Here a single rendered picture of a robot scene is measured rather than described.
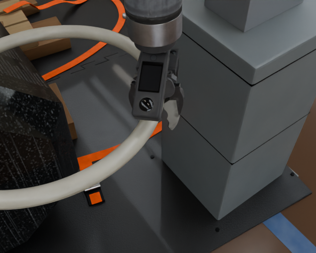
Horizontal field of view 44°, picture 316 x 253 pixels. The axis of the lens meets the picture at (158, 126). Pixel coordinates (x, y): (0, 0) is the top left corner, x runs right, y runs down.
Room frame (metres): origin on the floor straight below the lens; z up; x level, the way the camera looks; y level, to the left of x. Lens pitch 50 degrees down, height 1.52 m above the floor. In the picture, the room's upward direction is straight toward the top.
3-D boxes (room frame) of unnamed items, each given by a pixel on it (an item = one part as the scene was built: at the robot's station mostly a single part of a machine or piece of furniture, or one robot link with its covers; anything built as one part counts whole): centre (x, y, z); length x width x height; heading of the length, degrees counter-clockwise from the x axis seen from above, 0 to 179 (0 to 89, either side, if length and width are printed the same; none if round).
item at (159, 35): (0.54, 0.01, 1.14); 0.10 x 0.09 x 0.05; 82
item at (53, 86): (1.30, 0.51, 0.07); 0.30 x 0.12 x 0.12; 26
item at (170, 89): (0.54, 0.00, 1.06); 0.09 x 0.08 x 0.12; 172
